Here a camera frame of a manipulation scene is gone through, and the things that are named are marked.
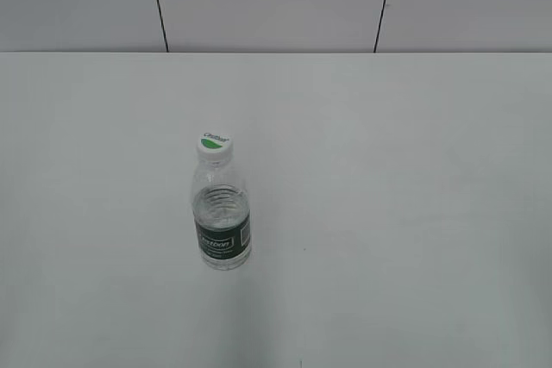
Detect clear cestbon water bottle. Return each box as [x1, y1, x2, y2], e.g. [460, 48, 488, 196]
[191, 157, 251, 271]

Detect white green bottle cap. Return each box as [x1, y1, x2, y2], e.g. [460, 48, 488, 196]
[196, 132, 234, 163]

